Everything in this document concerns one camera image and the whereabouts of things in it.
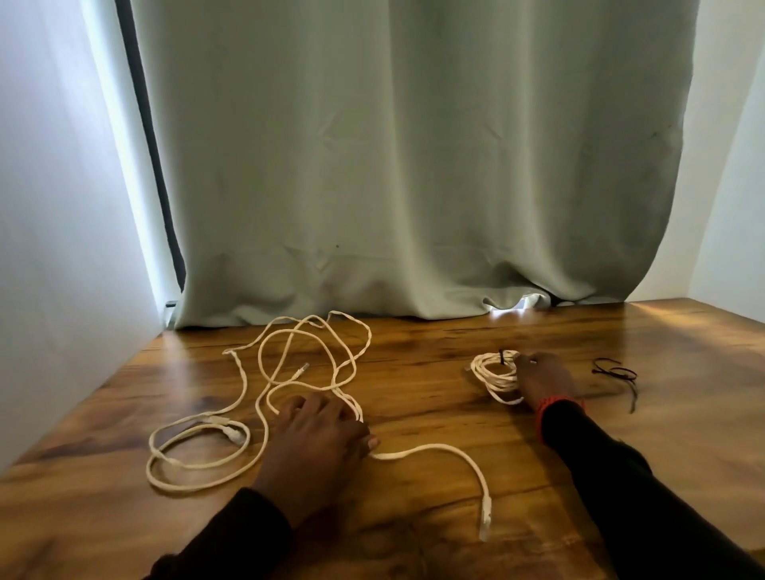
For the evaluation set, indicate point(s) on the person's left forearm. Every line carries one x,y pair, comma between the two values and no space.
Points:
227,538

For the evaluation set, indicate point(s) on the person's right hand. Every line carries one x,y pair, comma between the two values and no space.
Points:
547,379

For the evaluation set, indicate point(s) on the person's right forearm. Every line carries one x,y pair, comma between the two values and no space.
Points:
645,496

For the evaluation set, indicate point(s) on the white side panel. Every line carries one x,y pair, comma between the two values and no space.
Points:
60,239

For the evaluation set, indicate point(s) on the grey-green curtain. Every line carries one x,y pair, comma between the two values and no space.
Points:
418,149

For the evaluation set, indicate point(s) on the person's left hand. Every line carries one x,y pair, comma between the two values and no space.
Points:
311,454

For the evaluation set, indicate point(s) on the black window frame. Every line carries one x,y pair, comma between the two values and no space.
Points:
149,149

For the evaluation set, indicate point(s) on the wooden cabinet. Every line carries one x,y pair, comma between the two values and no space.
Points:
597,334

